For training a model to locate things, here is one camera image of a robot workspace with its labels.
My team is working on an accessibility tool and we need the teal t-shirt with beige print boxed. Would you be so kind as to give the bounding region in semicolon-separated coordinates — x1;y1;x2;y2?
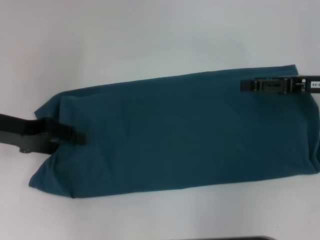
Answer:
28;64;320;200

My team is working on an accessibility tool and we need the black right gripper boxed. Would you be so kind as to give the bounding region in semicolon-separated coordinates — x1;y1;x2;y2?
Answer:
239;74;320;95

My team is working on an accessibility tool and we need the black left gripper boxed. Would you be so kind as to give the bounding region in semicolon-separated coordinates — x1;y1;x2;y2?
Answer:
0;113;87;155

